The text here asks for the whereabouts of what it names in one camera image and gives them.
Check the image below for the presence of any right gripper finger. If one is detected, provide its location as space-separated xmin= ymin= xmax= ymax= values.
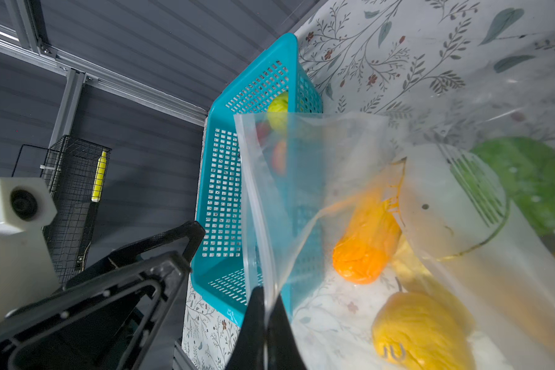
xmin=225 ymin=286 xmax=306 ymax=370

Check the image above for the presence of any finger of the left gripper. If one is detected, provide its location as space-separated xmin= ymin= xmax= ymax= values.
xmin=0 ymin=252 xmax=191 ymax=369
xmin=62 ymin=221 xmax=206 ymax=291

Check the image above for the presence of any yellow toy pepper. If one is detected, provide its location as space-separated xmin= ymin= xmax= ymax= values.
xmin=372 ymin=292 xmax=476 ymax=369

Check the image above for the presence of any clear zip top bag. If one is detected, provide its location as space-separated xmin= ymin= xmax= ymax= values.
xmin=234 ymin=55 xmax=555 ymax=369

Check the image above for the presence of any green toy lime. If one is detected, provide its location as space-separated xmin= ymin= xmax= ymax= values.
xmin=471 ymin=137 xmax=555 ymax=237

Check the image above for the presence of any pale yellow toy pear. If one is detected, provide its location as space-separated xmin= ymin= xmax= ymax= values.
xmin=391 ymin=234 xmax=476 ymax=336

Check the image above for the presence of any teal plastic basket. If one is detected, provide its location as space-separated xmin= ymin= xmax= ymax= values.
xmin=192 ymin=33 xmax=323 ymax=325

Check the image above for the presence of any yellow marker in basket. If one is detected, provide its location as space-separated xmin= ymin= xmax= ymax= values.
xmin=91 ymin=150 xmax=107 ymax=203

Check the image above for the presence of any pale red toy strawberry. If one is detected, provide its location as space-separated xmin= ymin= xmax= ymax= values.
xmin=256 ymin=121 xmax=272 ymax=147

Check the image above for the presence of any green toy pear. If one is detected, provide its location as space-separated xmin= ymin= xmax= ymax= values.
xmin=268 ymin=91 xmax=289 ymax=134

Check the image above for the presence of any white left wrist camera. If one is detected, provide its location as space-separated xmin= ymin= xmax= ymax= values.
xmin=0 ymin=177 xmax=60 ymax=323

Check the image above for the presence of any black wire wall basket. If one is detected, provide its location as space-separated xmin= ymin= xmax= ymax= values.
xmin=12 ymin=135 xmax=111 ymax=285

